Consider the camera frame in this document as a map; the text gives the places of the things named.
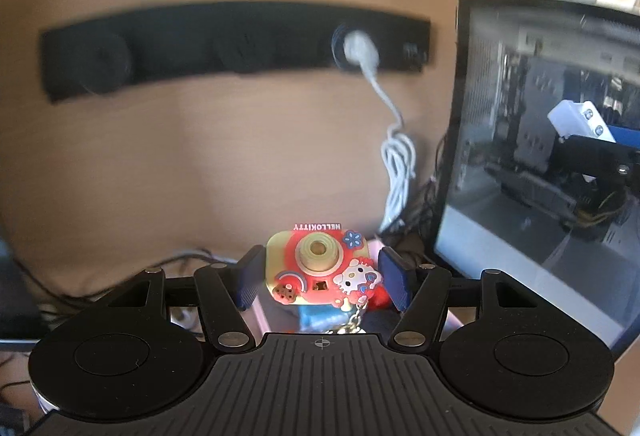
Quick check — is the grey cable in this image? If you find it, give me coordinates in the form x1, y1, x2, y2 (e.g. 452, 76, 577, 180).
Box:
165, 248, 237, 268

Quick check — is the white plastic block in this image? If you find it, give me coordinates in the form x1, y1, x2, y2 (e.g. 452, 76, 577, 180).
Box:
547, 100, 617, 143

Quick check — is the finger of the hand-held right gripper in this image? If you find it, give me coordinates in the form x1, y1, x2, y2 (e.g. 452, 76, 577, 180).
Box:
605, 125, 640, 151
552, 136, 640, 187

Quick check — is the pink cardboard box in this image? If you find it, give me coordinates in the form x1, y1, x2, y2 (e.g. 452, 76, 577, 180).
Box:
250, 298, 481, 336

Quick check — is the yellow red toy camera keychain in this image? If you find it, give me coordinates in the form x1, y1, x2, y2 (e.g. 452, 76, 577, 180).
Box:
265, 222, 385, 336

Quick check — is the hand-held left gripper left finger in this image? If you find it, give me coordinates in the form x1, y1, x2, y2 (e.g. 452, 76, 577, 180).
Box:
107, 244, 266, 351

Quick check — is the black wall power strip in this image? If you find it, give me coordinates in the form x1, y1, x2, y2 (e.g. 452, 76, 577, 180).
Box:
40, 3, 432, 104

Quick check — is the glass sided computer case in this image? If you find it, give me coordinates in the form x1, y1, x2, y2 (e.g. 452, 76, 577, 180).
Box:
432, 0, 640, 359

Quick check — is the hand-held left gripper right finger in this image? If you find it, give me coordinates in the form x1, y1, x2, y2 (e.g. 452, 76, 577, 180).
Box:
377, 246, 538, 351

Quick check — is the white coiled cable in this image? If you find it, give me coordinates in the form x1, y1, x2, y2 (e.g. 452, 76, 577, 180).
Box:
342, 30, 418, 234

